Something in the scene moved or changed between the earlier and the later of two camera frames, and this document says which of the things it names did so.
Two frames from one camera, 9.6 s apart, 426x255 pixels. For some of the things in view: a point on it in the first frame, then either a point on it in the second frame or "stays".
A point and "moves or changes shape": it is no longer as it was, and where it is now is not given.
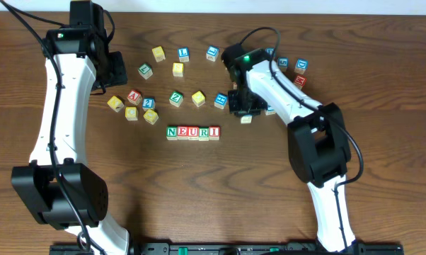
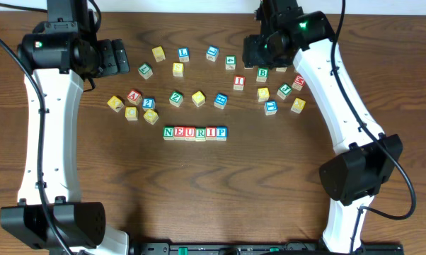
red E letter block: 182,132 moves or changes shape
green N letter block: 172,133 moves or changes shape
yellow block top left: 158,54 stays
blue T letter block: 269,111 stays
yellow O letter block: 151,116 stays
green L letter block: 145,71 stays
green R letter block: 204,134 moves or changes shape
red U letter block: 193,133 moves or changes shape
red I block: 214,132 moves or changes shape
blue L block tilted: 211,52 stays
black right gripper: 244,106 to 253,52
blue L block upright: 183,54 stays
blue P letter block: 246,119 to 221,133
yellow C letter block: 131,113 stays
